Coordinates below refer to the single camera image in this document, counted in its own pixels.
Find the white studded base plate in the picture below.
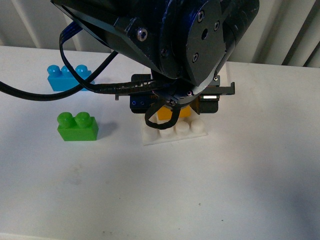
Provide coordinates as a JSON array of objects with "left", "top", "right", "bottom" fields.
[{"left": 140, "top": 109, "right": 208, "bottom": 146}]

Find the green two-stud toy block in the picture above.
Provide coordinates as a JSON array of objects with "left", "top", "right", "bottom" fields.
[{"left": 57, "top": 112, "right": 99, "bottom": 142}]

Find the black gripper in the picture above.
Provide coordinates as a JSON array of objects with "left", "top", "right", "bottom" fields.
[{"left": 128, "top": 73, "right": 235, "bottom": 114}]

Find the yellow two-stud toy block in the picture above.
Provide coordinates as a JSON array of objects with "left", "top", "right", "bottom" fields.
[{"left": 156, "top": 105, "right": 191, "bottom": 121}]

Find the black cable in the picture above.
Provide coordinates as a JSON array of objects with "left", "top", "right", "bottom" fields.
[{"left": 0, "top": 14, "right": 185, "bottom": 131}]

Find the blue three-stud toy block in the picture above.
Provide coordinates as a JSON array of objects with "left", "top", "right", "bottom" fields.
[{"left": 47, "top": 64, "right": 92, "bottom": 92}]

